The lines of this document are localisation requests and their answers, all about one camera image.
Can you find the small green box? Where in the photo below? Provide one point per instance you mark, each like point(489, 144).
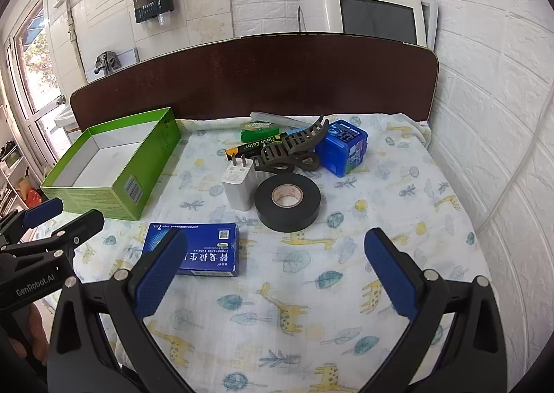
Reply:
point(257, 135)

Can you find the green cardboard box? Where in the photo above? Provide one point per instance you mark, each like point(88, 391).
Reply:
point(130, 176)

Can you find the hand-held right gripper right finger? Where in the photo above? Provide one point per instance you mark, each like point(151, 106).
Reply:
point(389, 271)

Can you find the brown hair claw clip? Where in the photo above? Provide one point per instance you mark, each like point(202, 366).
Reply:
point(270, 155)
point(298, 139)

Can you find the white wall pipe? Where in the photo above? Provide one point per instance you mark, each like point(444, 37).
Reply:
point(71, 29)

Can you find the white charger plug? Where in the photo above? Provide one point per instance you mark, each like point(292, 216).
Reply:
point(238, 189)

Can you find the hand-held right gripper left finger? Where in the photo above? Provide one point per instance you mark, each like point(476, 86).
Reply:
point(162, 271)

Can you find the red bag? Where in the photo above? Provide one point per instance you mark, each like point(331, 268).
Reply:
point(32, 198)

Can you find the blue medicine box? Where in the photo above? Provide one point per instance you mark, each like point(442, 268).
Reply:
point(212, 254)

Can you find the giraffe printed blanket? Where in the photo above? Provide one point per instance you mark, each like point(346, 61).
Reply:
point(303, 289)

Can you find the grey metal faucet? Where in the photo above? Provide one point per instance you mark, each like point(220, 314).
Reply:
point(107, 61)

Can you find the blue plastic gum container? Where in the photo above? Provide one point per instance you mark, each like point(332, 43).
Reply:
point(337, 154)

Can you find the white sink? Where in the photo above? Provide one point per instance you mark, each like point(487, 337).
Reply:
point(67, 118)

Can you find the black and yellow pen box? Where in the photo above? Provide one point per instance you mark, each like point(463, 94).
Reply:
point(251, 145)

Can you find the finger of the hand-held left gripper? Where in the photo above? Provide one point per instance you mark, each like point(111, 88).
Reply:
point(84, 226)
point(41, 211)

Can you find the person's left hand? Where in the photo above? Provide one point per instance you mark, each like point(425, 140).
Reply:
point(38, 328)

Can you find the translucent plastic case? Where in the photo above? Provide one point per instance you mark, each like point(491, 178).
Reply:
point(277, 118)

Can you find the large glass window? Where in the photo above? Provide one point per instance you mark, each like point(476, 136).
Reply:
point(37, 50)

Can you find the white storage shelf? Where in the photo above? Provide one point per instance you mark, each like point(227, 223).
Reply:
point(11, 185)

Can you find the dark brown wooden headboard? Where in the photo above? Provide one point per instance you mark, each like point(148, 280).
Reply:
point(259, 72)

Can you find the white water purifier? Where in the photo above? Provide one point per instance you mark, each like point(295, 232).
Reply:
point(329, 7)

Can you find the black tape roll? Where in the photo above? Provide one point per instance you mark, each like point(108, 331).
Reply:
point(264, 211)

